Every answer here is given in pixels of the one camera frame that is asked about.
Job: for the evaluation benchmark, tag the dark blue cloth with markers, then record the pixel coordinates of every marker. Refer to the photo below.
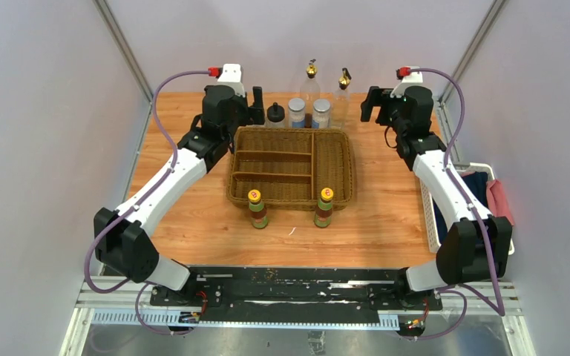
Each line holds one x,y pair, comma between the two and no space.
477,184

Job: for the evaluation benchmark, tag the left green sauce bottle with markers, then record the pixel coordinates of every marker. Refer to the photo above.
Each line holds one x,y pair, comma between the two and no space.
258,211

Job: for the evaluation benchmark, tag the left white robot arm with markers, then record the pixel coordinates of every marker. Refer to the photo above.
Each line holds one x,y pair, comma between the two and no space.
123,235

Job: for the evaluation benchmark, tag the woven wicker divided basket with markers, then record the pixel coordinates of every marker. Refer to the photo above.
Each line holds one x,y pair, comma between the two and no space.
290,166

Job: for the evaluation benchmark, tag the right green sauce bottle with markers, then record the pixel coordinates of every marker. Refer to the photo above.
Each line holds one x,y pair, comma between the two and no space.
324,208

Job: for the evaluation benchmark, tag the right aluminium frame post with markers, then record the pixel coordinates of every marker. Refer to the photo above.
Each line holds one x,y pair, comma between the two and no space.
488,21

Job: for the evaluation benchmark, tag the left aluminium frame post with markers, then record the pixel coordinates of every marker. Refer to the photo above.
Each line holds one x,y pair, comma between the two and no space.
115,30

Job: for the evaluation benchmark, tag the pink cloth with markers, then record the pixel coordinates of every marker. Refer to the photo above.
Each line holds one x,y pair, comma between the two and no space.
497,200

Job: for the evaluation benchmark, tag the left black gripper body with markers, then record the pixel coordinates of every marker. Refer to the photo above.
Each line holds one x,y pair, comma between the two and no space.
240,114

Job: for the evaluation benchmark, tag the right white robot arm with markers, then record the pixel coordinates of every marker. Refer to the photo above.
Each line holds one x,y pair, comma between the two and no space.
477,243

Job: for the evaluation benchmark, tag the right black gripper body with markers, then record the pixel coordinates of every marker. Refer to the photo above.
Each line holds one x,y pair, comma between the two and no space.
389,113

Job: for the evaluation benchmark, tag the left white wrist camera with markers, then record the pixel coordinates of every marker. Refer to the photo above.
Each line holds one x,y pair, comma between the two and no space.
230,75

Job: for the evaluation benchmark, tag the silver-lid pepper jar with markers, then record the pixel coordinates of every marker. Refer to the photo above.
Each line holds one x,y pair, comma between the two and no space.
321,113
296,113

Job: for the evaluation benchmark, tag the white plastic perforated basket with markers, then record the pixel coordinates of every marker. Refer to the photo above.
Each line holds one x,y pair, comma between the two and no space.
430,222

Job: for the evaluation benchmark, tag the green sauce bottle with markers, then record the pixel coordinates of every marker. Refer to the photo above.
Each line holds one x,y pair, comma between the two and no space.
324,208
258,211

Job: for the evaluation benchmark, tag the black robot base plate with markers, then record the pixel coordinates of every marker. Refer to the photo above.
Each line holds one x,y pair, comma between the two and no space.
294,295

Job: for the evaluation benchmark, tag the aluminium frame post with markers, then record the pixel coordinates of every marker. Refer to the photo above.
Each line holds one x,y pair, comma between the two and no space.
488,21
115,30

